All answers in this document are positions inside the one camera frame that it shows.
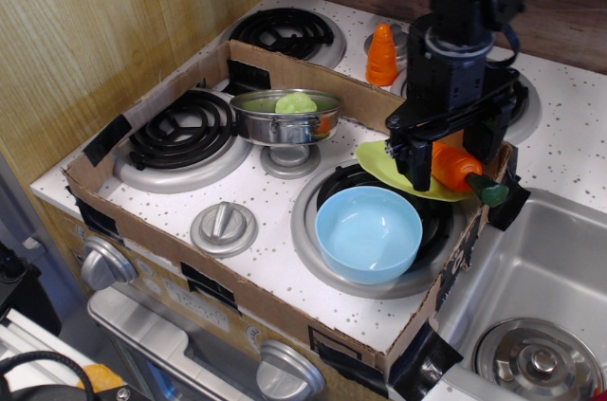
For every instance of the light blue plastic bowl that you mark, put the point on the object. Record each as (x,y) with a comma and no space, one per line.
(368,235)

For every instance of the back left coil burner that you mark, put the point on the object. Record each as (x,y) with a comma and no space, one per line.
(298,33)

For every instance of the steel pot lid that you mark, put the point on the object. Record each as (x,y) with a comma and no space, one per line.
(538,360)

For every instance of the silver sink basin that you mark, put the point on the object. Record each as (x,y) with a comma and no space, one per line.
(550,264)

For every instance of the yellow sponge piece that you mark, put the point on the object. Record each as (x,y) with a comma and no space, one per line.
(102,378)

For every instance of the front silver stovetop knob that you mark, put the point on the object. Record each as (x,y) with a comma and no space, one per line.
(224,230)

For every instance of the orange toy carrot green stem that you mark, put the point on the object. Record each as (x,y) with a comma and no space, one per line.
(462,172)

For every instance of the right silver oven knob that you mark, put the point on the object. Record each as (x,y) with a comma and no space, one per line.
(285,374)

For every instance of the silver stovetop knob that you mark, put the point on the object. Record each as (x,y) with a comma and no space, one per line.
(400,40)
(224,230)
(290,162)

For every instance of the front left coil burner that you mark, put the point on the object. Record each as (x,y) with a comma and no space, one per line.
(189,145)

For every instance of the orange carrot top piece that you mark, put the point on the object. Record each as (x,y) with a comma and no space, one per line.
(381,66)

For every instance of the green toy food piece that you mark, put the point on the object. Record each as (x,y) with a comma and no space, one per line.
(295,103)

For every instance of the small steel pot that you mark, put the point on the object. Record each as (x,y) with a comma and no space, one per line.
(258,122)

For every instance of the front right coil burner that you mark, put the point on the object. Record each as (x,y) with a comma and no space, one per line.
(442,224)

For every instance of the silver oven door handle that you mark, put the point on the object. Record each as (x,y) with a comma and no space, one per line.
(159,341)

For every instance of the brown cardboard fence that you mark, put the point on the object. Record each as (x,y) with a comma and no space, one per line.
(354,340)

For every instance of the silver oven knob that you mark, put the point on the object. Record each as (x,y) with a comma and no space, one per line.
(285,374)
(104,265)

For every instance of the middle silver stovetop knob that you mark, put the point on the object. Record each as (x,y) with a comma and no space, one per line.
(290,162)

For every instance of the left silver oven knob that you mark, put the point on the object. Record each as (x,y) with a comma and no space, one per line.
(104,265)

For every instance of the back silver stovetop knob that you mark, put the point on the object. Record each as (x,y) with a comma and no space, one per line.
(400,40)

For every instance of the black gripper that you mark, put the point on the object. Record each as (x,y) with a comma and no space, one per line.
(449,76)

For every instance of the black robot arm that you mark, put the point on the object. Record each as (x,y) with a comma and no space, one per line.
(460,21)

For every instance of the back right coil burner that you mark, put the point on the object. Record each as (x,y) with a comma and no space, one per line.
(526,112)

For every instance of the coil burner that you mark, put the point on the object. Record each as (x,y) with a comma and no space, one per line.
(526,112)
(298,33)
(189,145)
(442,224)

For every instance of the green plastic plate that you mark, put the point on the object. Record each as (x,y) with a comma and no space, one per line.
(374,160)

